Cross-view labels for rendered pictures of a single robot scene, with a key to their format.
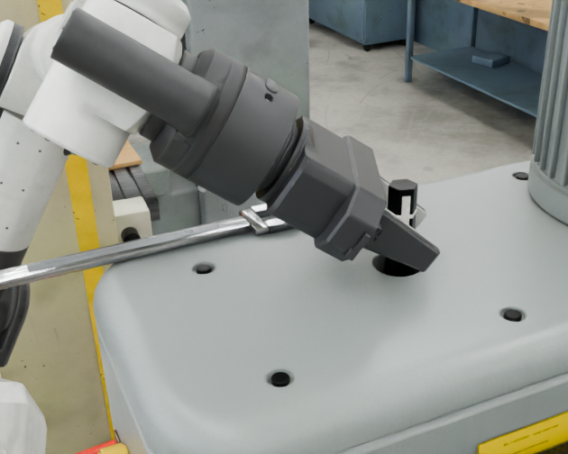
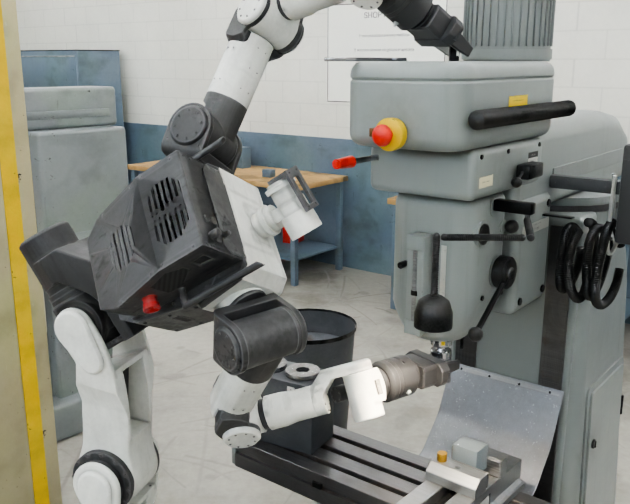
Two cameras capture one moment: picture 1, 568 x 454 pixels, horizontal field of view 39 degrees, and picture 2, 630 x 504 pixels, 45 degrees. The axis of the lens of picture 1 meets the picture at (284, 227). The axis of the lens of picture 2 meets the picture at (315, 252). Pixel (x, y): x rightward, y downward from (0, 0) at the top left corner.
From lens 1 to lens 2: 1.21 m
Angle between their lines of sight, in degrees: 30
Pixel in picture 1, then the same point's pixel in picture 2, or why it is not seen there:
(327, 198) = (445, 20)
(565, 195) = (489, 48)
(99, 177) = not seen: hidden behind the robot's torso
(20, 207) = (254, 82)
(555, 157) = (482, 36)
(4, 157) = (251, 54)
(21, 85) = (272, 13)
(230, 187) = (417, 15)
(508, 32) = not seen: hidden behind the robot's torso
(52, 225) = not seen: outside the picture
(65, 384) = not seen: outside the picture
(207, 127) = not seen: outside the picture
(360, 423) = (489, 69)
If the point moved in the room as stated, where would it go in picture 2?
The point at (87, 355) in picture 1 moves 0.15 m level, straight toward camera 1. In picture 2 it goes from (17, 406) to (36, 419)
